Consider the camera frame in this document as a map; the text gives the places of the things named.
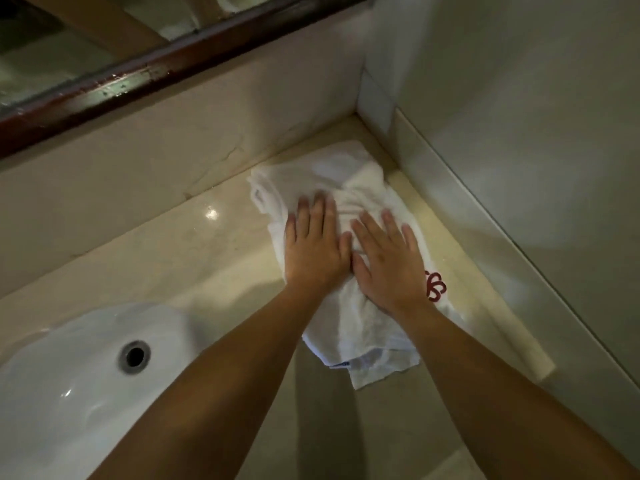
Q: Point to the dark wood framed mirror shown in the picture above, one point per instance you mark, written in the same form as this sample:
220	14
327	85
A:
125	59

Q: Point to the white towel with red embroidery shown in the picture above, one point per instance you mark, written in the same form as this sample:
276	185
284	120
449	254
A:
345	324

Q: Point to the person's right hand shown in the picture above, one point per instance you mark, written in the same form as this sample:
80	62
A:
395	272

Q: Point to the person's left hand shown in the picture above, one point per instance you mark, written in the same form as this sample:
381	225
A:
315	257

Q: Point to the person's left little finger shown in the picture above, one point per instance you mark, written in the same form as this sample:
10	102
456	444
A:
290	229

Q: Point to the person's left middle finger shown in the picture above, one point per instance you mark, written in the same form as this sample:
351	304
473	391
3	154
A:
316	213

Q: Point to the person's right middle finger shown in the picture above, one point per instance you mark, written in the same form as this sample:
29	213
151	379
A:
376	229

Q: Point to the white ceramic sink basin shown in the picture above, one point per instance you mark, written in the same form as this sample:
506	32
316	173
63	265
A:
75	394

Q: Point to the person's left forearm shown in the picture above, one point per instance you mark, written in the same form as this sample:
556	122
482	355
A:
220	389

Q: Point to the person's left thumb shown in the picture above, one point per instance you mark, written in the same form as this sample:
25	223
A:
345	248

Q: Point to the person's right little finger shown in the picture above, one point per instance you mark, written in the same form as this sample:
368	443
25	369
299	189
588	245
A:
410	237

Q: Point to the person's right forearm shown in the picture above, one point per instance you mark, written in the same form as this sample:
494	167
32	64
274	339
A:
495	399

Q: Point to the person's right thumb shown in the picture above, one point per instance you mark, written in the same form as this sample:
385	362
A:
361	273

